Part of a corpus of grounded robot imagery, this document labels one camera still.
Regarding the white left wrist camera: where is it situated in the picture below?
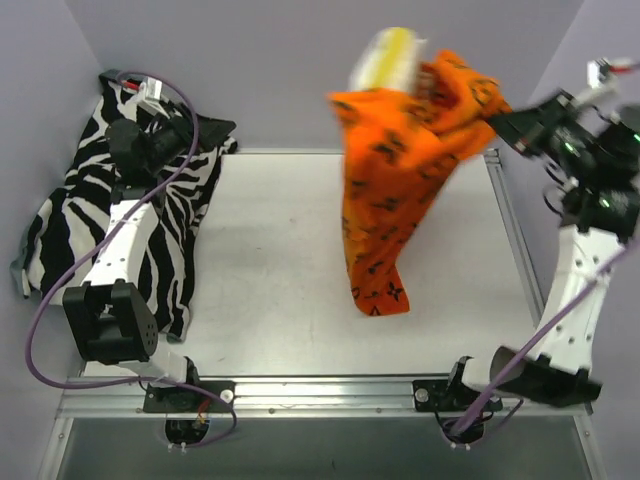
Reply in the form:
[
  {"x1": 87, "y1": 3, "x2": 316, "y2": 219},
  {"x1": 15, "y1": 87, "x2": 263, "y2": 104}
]
[{"x1": 138, "y1": 76, "x2": 166, "y2": 115}]

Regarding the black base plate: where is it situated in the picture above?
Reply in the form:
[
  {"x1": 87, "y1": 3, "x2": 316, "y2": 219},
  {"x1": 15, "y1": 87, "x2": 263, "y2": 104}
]
[
  {"x1": 412, "y1": 378, "x2": 480, "y2": 413},
  {"x1": 142, "y1": 380, "x2": 236, "y2": 414}
]

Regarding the orange patterned pillowcase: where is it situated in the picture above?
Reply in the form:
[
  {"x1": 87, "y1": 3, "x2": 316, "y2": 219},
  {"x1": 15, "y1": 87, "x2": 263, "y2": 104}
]
[{"x1": 328, "y1": 50, "x2": 510, "y2": 316}]

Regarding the zebra print pillow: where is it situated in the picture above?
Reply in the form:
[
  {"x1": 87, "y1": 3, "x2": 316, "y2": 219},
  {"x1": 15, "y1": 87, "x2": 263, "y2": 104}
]
[{"x1": 10, "y1": 70, "x2": 238, "y2": 343}]

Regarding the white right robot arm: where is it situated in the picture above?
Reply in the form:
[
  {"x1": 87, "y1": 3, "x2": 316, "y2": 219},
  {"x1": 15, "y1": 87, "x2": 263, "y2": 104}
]
[{"x1": 443, "y1": 90, "x2": 639, "y2": 409}]

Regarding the aluminium mounting rail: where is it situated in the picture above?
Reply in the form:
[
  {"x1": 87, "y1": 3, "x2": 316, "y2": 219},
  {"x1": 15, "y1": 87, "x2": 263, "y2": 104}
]
[{"x1": 55, "y1": 372, "x2": 594, "y2": 420}]

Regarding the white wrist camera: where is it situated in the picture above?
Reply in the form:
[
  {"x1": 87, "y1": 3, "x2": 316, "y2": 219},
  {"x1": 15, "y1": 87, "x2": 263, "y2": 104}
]
[
  {"x1": 138, "y1": 76, "x2": 166, "y2": 115},
  {"x1": 586, "y1": 58, "x2": 616, "y2": 90}
]

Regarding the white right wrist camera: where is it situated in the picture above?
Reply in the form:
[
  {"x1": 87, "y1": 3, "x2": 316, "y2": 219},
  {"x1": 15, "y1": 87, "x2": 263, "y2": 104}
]
[{"x1": 586, "y1": 58, "x2": 616, "y2": 90}]

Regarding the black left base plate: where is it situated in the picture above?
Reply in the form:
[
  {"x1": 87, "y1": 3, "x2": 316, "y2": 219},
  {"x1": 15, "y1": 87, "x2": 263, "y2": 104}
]
[{"x1": 142, "y1": 380, "x2": 236, "y2": 414}]

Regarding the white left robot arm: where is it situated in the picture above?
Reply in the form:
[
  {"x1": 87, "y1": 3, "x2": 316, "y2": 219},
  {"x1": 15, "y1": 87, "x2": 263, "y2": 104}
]
[{"x1": 62, "y1": 115, "x2": 236, "y2": 411}]

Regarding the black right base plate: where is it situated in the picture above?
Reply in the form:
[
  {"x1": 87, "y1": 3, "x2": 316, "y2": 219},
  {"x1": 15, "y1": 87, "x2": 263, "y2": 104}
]
[{"x1": 412, "y1": 378, "x2": 480, "y2": 413}]

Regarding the white pillow yellow side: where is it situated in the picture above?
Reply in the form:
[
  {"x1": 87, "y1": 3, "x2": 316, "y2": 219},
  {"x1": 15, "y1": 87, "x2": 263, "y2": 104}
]
[{"x1": 348, "y1": 27, "x2": 429, "y2": 94}]

